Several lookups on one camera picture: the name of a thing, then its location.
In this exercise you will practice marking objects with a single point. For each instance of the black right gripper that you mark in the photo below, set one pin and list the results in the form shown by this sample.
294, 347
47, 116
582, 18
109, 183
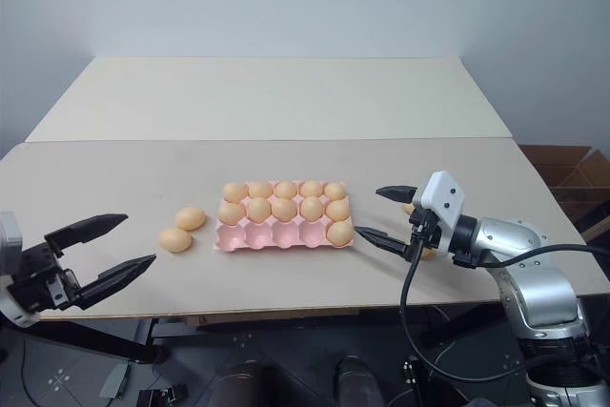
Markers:
424, 230

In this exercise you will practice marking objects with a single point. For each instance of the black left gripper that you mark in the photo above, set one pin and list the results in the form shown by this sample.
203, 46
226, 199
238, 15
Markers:
40, 280

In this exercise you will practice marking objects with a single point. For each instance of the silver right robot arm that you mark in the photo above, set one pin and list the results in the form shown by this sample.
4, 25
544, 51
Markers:
538, 259

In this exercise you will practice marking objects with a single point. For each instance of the pink plastic egg tray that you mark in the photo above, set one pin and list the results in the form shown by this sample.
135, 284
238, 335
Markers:
278, 239

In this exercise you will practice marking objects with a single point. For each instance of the tan egg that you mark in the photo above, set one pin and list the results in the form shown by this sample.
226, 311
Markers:
235, 191
312, 188
286, 189
230, 213
190, 218
284, 208
335, 190
259, 209
175, 239
408, 209
312, 207
260, 189
340, 232
337, 210

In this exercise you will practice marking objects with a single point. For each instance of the grey flat pad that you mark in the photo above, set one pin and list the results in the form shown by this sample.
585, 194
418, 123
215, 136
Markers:
115, 379

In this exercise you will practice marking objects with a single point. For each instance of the dark rounded shape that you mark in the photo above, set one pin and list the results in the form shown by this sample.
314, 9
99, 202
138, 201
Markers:
356, 380
248, 385

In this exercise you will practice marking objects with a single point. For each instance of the brown cardboard box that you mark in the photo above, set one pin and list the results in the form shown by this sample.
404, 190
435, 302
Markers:
572, 173

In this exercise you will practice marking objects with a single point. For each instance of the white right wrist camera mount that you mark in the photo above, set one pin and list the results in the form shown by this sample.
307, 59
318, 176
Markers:
445, 197

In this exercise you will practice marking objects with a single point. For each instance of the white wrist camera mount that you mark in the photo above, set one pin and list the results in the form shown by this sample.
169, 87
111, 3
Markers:
445, 197
9, 235

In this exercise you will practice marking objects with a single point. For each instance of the black table frame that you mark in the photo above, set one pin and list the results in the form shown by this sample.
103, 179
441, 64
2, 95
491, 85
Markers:
95, 338

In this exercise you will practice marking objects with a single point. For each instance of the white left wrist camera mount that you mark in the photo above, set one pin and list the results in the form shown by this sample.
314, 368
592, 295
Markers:
9, 235

